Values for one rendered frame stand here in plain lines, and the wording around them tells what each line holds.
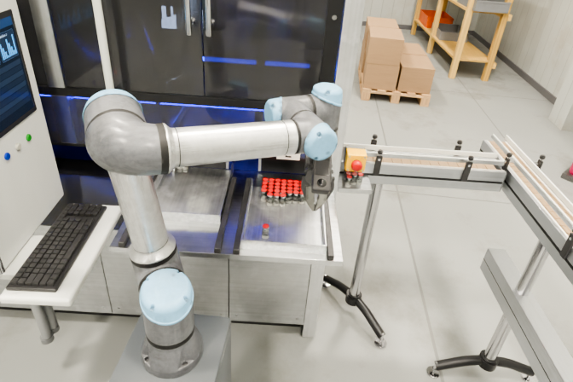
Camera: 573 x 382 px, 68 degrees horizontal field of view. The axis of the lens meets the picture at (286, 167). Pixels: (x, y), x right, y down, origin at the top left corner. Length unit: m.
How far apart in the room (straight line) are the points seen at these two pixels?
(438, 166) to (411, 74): 3.19
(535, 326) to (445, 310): 0.77
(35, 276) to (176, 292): 0.54
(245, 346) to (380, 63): 3.47
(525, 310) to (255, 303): 1.10
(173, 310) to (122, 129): 0.43
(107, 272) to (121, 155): 1.33
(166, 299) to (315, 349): 1.28
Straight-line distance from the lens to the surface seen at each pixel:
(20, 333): 2.47
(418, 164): 1.80
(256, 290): 2.00
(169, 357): 1.13
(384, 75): 4.89
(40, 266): 1.48
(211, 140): 0.82
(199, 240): 1.36
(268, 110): 1.01
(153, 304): 1.03
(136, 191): 0.98
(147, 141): 0.79
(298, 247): 1.31
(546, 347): 1.82
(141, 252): 1.10
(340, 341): 2.25
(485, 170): 1.88
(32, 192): 1.61
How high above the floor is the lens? 1.77
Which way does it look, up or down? 31 degrees down
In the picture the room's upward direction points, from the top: 4 degrees clockwise
